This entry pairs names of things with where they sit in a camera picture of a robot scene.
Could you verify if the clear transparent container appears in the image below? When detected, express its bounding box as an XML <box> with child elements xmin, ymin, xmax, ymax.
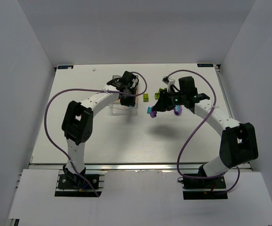
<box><xmin>109</xmin><ymin>97</ymin><xmax>138</xmax><ymax>116</ymax></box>

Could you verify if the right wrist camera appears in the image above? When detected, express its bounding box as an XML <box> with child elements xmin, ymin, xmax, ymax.
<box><xmin>162</xmin><ymin>76</ymin><xmax>175</xmax><ymax>92</ymax></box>

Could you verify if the corner label sticker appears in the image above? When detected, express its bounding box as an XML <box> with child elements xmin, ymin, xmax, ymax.
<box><xmin>197</xmin><ymin>63</ymin><xmax>214</xmax><ymax>67</ymax></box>
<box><xmin>57</xmin><ymin>65</ymin><xmax>73</xmax><ymax>70</ymax></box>

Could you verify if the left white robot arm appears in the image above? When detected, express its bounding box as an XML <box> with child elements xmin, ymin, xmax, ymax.
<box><xmin>62</xmin><ymin>71</ymin><xmax>139</xmax><ymax>176</ymax></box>

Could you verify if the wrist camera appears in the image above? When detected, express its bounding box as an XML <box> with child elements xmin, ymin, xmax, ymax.
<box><xmin>131</xmin><ymin>78</ymin><xmax>139</xmax><ymax>87</ymax></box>
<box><xmin>162</xmin><ymin>76</ymin><xmax>175</xmax><ymax>92</ymax></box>

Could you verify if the left corner label sticker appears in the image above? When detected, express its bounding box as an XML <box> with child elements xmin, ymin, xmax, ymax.
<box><xmin>57</xmin><ymin>65</ymin><xmax>73</xmax><ymax>70</ymax></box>

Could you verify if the purple lego brick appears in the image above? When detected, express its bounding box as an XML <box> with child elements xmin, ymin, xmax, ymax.
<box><xmin>150</xmin><ymin>109</ymin><xmax>157</xmax><ymax>118</ymax></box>

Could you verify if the right corner label sticker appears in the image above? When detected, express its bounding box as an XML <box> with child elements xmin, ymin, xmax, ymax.
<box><xmin>197</xmin><ymin>63</ymin><xmax>214</xmax><ymax>67</ymax></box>

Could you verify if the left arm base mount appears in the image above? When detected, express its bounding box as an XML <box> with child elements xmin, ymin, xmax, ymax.
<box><xmin>55</xmin><ymin>165</ymin><xmax>104</xmax><ymax>197</ymax></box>

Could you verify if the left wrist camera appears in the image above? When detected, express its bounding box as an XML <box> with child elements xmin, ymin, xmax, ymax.
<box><xmin>131</xmin><ymin>78</ymin><xmax>139</xmax><ymax>87</ymax></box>

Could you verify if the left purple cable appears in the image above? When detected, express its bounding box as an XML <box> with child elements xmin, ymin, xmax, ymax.
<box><xmin>44</xmin><ymin>71</ymin><xmax>148</xmax><ymax>197</ymax></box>

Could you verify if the purple cable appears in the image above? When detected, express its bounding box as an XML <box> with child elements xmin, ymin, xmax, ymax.
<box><xmin>166</xmin><ymin>69</ymin><xmax>240</xmax><ymax>194</ymax></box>
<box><xmin>44</xmin><ymin>71</ymin><xmax>148</xmax><ymax>197</ymax></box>

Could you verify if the grey transparent container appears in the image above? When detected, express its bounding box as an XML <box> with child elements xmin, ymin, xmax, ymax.
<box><xmin>112</xmin><ymin>75</ymin><xmax>139</xmax><ymax>81</ymax></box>

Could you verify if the purple round lego piece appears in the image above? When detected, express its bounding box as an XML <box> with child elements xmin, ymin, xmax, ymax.
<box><xmin>174</xmin><ymin>105</ymin><xmax>182</xmax><ymax>116</ymax></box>

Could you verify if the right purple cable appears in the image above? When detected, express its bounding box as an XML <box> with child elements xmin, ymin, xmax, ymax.
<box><xmin>166</xmin><ymin>69</ymin><xmax>240</xmax><ymax>194</ymax></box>

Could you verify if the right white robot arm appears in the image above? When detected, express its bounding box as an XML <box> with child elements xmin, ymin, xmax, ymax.
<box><xmin>150</xmin><ymin>76</ymin><xmax>258</xmax><ymax>179</ymax></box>

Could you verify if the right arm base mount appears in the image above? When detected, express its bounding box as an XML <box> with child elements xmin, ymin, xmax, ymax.
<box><xmin>177</xmin><ymin>176</ymin><xmax>228</xmax><ymax>200</ymax></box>

